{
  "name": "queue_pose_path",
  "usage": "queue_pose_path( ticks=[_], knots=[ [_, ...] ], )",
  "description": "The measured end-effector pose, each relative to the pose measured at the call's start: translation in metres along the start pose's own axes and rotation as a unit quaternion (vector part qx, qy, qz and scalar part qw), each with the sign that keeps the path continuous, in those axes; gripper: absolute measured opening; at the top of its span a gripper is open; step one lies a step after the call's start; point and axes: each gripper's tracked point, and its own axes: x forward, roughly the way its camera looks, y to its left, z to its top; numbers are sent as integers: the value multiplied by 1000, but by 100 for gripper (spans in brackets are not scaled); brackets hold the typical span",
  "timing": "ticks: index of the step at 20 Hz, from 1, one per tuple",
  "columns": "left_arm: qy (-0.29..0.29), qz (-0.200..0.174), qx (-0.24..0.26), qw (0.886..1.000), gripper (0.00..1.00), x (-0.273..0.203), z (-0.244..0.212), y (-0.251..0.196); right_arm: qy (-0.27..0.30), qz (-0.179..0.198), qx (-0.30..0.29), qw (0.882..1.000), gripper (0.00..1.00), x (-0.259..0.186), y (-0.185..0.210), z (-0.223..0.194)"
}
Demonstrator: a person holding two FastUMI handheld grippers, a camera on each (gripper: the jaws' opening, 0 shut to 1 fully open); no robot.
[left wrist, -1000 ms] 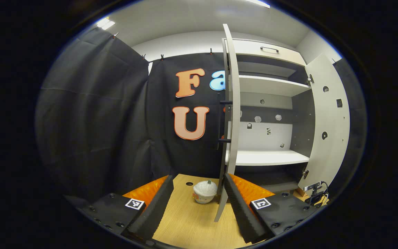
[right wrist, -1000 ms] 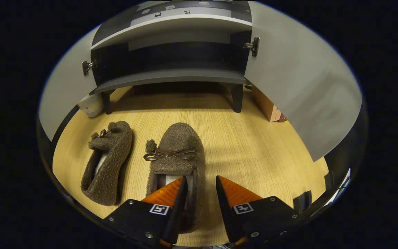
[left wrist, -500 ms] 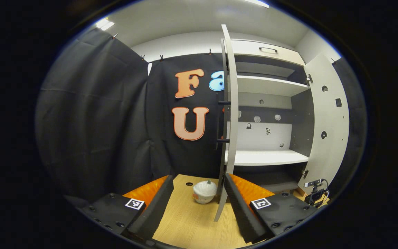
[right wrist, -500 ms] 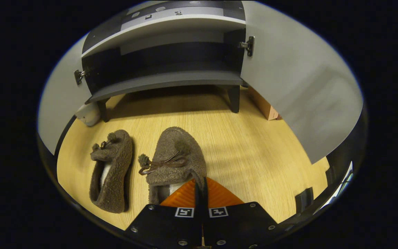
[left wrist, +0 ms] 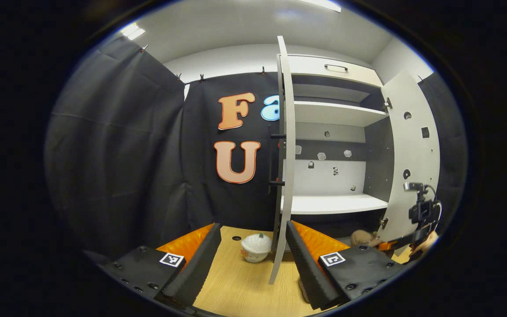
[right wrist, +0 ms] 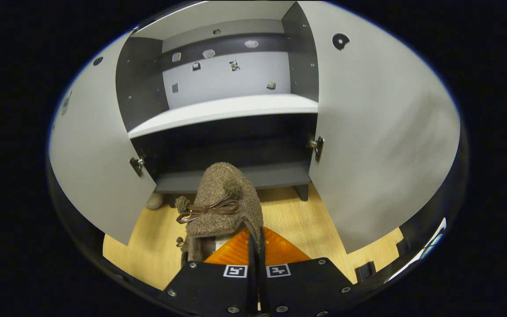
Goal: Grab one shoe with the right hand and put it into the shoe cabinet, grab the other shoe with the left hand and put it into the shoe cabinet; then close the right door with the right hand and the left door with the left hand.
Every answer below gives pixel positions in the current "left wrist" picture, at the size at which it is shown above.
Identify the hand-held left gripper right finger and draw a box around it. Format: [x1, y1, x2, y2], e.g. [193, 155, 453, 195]
[286, 221, 408, 311]

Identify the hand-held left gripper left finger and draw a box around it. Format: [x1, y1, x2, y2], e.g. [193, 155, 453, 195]
[103, 222, 222, 309]

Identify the white cabinet door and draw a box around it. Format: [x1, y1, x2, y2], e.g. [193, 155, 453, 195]
[268, 35, 297, 285]
[377, 70, 441, 247]

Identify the white and grey shoe cabinet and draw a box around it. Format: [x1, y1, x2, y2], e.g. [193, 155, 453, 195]
[276, 54, 395, 251]

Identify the white cabinet drawer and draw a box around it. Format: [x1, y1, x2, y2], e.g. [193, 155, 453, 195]
[280, 55, 384, 87]

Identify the white pumpkin ornament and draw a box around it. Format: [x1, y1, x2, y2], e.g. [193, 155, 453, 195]
[241, 233, 273, 263]

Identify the black backdrop cloth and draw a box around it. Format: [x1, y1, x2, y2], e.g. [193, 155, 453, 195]
[419, 73, 469, 229]
[44, 35, 286, 260]

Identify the ceiling light panel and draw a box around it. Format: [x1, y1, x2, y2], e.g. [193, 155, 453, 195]
[121, 23, 146, 40]

